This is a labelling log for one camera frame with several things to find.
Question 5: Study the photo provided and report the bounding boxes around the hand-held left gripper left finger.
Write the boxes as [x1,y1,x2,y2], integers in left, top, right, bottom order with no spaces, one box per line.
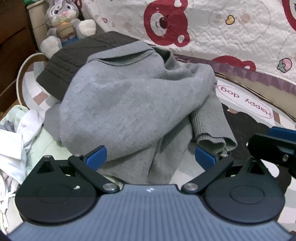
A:
[34,146,120,194]

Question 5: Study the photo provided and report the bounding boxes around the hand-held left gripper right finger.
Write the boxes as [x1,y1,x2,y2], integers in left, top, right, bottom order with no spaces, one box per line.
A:
[181,146,269,194]

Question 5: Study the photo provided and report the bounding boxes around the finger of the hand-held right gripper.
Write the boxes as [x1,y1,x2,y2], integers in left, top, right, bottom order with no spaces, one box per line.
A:
[247,126,296,179]

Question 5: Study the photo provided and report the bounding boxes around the grey knit sweater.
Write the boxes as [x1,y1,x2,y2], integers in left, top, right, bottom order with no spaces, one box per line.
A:
[44,40,238,184]

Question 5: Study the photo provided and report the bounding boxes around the light green cloth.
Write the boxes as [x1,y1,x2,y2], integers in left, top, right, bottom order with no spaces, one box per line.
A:
[0,105,123,186]

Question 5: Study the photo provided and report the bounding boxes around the white cloth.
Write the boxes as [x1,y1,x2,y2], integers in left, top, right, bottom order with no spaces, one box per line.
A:
[0,109,47,186]

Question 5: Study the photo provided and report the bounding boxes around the dark brown knitted sweater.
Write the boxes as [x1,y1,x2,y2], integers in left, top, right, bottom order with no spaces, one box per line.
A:
[36,31,176,102]

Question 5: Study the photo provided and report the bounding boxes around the white bear-print quilt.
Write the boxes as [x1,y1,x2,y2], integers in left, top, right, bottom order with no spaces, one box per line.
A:
[79,0,296,93]

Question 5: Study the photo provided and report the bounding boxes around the dark wooden cabinet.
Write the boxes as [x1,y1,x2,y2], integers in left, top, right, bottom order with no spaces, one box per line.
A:
[0,0,38,95]

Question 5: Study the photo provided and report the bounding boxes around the beige bedside cabinet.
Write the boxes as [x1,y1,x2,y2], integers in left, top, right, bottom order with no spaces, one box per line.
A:
[26,2,51,50]

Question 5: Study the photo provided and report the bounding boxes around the grey plush rabbit toy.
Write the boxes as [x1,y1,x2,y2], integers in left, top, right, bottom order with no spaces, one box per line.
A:
[40,0,96,59]

